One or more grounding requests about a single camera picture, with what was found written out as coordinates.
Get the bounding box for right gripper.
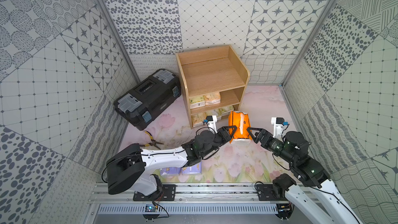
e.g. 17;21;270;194
247;127;295;165

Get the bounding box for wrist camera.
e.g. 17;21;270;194
203;115;218;134
271;117;290;138

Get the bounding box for green tissue pack middle shelf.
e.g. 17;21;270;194
189;95;206;110

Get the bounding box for green tissue pack bottom right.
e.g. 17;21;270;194
219;106;234;116

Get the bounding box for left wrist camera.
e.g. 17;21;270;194
203;115;218;134

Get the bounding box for purple tissue pack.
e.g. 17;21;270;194
181;162;202;175
160;167;181;176

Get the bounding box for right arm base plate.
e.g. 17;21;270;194
254;181;297;201

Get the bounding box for aluminium mounting rail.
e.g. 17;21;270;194
88;183;288;204

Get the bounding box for green tissue pack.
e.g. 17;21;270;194
219;106;234;116
205;109;222;120

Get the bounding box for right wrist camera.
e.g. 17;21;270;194
271;117;290;138

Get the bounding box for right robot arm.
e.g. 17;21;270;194
247;128;361;224

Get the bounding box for green tissue pack bottom middle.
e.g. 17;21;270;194
205;109;222;120

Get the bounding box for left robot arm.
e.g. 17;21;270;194
103;125;237;199

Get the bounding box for beige tissue pack shelf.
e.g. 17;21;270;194
204;92;221;105

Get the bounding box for yellow handled pliers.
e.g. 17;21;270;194
140;131;163;150

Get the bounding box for yellow tissue pack bottom left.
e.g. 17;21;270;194
191;113;206;127

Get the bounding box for wooden shelf unit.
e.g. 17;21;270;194
175;45;250;128

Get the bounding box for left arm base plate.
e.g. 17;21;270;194
133;184;176;202

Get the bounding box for orange tissue pack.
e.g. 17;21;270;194
228;111;252;144

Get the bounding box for black plastic toolbox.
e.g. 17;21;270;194
114;68;181;131

